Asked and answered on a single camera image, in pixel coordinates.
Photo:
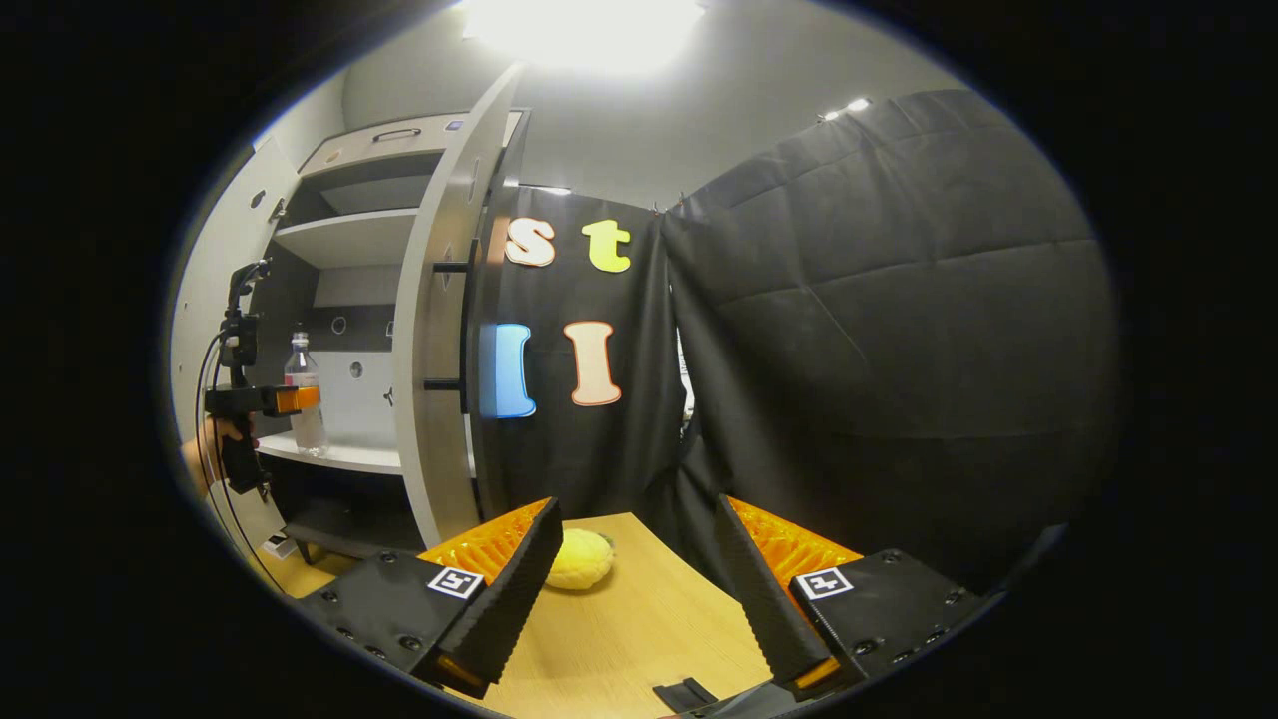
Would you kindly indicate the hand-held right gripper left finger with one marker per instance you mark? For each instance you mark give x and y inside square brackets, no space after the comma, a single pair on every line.
[509,609]

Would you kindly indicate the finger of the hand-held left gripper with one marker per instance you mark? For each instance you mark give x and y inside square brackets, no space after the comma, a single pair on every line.
[295,399]

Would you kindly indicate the grey cabinet door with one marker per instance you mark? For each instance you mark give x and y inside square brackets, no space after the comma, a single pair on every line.
[429,330]
[215,260]

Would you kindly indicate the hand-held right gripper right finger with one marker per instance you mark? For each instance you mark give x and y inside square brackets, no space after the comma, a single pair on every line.
[764,609]

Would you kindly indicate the small ceiling light panel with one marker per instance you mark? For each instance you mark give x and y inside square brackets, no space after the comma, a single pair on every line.
[847,108]

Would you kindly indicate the large ceiling light panel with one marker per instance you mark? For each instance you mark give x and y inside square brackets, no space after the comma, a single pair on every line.
[584,30]

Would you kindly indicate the clear plastic bottle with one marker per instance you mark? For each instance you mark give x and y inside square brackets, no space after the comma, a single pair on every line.
[303,364]

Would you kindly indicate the beige book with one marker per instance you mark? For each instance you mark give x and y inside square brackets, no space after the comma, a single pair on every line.
[280,547]

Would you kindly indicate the grey cabinet drawer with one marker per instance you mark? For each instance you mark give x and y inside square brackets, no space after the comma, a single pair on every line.
[399,150]

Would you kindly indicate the quilted black backdrop cloth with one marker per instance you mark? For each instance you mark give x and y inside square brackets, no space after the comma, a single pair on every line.
[899,350]

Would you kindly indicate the grey cabinet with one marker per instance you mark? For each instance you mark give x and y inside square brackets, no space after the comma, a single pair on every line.
[349,235]

